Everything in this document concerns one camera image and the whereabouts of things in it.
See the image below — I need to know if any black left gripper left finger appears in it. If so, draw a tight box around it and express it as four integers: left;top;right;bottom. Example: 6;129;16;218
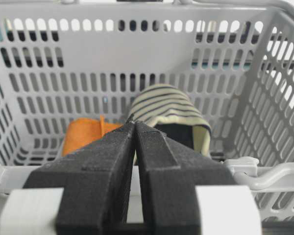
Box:
24;122;135;235

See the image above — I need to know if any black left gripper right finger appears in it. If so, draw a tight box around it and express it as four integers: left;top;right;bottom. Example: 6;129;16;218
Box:
135;122;236;235

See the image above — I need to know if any cream navy striped slipper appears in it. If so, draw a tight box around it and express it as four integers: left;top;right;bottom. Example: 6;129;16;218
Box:
128;84;212;158

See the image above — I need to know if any grey plastic shopping basket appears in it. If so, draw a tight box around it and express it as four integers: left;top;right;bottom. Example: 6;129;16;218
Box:
0;0;294;225

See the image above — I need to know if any orange cloth item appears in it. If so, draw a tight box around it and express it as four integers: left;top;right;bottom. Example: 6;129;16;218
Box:
61;116;122;156

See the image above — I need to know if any grey basket handle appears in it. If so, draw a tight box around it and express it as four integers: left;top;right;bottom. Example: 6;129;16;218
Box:
233;163;294;191

